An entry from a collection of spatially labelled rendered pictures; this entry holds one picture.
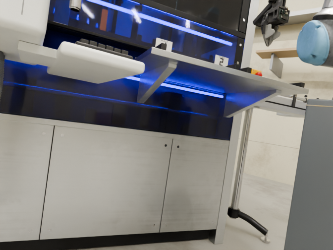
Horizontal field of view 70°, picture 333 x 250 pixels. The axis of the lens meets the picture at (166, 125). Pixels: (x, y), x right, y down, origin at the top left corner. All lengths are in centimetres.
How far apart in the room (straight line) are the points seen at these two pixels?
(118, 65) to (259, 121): 352
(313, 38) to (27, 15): 71
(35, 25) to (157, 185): 90
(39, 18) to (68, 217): 85
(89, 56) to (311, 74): 360
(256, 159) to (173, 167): 286
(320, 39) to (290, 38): 339
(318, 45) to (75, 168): 99
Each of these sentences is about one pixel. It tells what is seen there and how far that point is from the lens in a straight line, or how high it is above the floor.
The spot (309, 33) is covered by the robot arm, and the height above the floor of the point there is 97.
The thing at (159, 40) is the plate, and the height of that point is 104.
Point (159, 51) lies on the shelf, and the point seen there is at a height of 87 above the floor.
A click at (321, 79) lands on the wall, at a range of 392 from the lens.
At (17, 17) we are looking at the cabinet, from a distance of 58.
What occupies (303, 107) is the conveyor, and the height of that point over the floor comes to 90.
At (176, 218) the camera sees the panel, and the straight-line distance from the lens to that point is 134.
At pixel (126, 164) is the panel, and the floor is 43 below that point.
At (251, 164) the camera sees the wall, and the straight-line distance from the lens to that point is 402.
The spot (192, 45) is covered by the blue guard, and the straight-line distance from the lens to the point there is 128.
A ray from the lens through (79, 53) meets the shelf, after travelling 57.
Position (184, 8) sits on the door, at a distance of 132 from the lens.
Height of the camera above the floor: 67
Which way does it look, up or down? 1 degrees down
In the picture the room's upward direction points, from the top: 8 degrees clockwise
